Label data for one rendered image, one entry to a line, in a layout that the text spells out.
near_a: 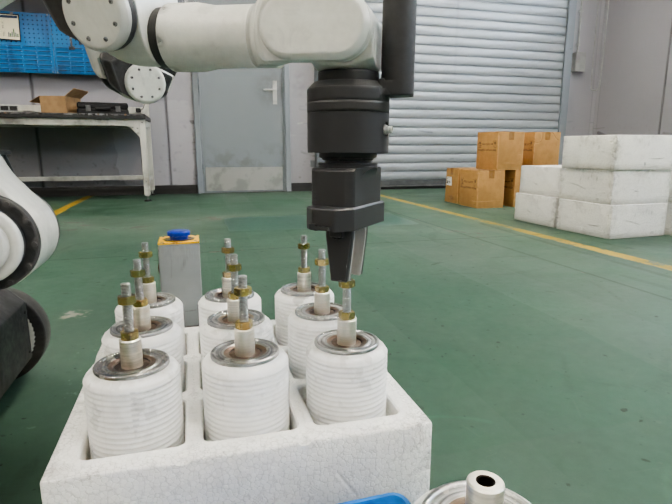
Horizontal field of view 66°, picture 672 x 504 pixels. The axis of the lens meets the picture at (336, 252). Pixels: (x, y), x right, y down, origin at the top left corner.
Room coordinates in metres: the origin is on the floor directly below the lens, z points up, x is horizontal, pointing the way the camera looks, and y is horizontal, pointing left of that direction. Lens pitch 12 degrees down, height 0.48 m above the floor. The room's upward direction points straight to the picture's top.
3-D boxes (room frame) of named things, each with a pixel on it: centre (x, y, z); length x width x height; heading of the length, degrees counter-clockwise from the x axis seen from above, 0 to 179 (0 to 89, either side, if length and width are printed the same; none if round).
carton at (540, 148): (4.40, -1.68, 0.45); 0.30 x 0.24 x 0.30; 13
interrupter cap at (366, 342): (0.57, -0.01, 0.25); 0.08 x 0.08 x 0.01
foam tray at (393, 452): (0.65, 0.13, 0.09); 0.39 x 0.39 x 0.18; 16
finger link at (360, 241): (0.59, -0.02, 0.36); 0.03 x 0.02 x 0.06; 64
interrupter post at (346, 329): (0.57, -0.01, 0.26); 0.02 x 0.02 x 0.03
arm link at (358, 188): (0.57, -0.02, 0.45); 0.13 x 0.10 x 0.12; 154
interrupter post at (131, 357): (0.51, 0.21, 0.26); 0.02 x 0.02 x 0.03
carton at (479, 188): (4.24, -1.20, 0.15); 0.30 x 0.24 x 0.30; 15
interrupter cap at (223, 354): (0.54, 0.10, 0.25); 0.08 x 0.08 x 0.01
